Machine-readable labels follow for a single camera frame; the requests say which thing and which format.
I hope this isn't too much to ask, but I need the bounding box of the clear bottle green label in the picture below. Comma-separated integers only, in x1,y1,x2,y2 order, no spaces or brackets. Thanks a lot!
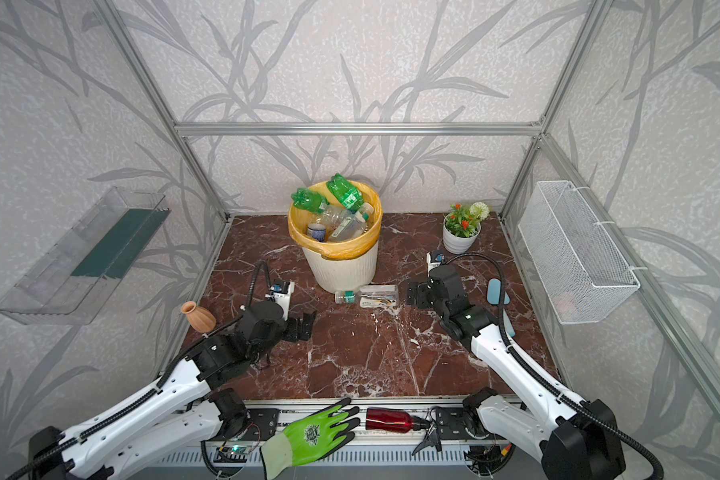
334,285,399,308

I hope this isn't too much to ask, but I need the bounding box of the green plastic soda bottle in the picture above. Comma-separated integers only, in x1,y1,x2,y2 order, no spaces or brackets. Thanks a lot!
326,173,365,212

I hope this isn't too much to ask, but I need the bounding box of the clear bottle white cap green band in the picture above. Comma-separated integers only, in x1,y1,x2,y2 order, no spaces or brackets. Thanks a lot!
355,202,375,223

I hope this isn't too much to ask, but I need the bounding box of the blue label bottle white cap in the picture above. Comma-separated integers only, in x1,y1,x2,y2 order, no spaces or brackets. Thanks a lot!
317,205,353,230

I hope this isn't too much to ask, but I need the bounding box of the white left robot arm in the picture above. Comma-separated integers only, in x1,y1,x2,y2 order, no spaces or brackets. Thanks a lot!
12,300,317,479

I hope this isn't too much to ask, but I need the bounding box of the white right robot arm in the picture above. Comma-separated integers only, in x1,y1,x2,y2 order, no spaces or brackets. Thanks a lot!
405,265,626,479

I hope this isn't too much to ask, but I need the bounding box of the white ribbed waste bin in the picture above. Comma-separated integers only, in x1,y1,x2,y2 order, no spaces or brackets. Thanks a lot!
302,241,379,293

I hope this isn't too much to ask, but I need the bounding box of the yellow bin liner bag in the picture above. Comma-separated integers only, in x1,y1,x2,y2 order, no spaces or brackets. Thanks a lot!
287,180,384,260

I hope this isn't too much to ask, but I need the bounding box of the light blue silicone spatula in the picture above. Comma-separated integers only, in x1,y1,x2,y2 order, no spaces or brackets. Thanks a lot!
486,278,515,338

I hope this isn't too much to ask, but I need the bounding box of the white pot with flowers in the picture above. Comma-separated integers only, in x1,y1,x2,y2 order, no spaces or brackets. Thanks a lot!
443,202,491,254

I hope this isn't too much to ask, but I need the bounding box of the small terracotta vase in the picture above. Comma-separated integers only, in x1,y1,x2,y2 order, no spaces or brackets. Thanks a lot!
181,301,217,334

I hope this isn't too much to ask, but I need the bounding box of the green black work glove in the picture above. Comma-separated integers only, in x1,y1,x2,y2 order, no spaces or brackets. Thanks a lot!
260,397,361,480

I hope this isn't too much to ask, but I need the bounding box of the red metallic bottle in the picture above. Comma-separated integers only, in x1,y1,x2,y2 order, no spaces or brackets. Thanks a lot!
365,407,431,434

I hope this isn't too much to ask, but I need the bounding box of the green circuit board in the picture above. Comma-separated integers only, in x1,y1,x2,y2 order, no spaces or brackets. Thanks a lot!
214,444,250,464

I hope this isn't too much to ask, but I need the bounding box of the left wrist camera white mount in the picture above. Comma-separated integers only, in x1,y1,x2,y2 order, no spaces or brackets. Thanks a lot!
265,279,295,320

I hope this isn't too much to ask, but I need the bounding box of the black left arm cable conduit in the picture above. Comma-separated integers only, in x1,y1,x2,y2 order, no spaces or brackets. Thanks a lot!
2,260,274,480

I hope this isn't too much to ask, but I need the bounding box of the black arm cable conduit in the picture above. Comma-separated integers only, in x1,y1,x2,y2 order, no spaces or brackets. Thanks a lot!
446,252,665,480
2,260,274,480

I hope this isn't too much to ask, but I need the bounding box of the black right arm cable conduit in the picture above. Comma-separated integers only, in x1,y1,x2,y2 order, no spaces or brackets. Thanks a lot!
446,252,665,480

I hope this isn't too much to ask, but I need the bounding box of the white wire mesh basket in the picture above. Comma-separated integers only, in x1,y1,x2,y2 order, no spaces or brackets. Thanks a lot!
518,180,641,325

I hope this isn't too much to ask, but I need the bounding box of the aluminium frame crossbar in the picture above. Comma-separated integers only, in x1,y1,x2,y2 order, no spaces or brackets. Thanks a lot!
175,122,541,137

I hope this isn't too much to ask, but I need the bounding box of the clear acrylic wall shelf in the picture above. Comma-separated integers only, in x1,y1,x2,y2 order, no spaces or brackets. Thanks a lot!
0,187,170,326

